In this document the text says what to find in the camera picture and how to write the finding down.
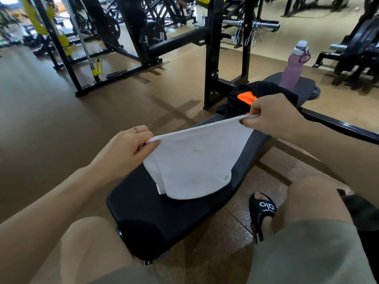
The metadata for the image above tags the person's left hand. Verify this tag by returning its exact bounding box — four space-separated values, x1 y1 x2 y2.
88 125 162 187

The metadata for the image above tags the person's right hand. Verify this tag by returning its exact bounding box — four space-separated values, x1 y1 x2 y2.
240 93 309 140

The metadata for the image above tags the black orange jacket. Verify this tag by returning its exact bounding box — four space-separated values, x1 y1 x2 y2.
216 81 299 119

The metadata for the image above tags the pink water bottle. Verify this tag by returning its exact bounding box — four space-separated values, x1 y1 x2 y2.
279 40 311 92

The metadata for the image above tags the white towel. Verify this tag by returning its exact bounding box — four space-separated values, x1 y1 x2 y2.
143 114 260 201

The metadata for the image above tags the person's left forearm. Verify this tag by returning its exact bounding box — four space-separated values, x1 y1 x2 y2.
0 167 101 284

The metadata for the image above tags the person's right forearm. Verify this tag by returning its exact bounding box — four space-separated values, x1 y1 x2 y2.
299 115 379 207

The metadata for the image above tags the person's left leg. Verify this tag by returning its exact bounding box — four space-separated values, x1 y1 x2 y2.
29 216 134 284

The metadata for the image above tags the small black weight plate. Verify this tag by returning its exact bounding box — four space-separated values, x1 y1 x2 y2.
307 85 321 101

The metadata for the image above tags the black ribbed bench pad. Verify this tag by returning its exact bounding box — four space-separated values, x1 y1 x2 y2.
106 72 317 262

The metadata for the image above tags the yellow safety catch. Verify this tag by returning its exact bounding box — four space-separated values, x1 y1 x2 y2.
91 58 103 77

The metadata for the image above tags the black right slipper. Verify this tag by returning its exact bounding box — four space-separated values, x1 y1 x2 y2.
248 192 278 243

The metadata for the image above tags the rack of black weight plates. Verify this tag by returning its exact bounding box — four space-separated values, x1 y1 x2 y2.
312 14 379 86

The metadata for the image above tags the black exercise machine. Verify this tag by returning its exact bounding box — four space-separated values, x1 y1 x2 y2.
281 0 351 17

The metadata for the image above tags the black weight plate white print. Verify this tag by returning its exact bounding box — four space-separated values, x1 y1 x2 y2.
139 21 168 54

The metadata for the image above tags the black power rack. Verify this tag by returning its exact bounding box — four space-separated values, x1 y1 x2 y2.
31 0 208 97

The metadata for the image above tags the yellow black gym machine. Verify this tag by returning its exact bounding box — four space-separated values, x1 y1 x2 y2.
17 0 76 56

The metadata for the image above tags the black steel bench frame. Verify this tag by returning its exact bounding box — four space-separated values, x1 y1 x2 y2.
203 0 379 145

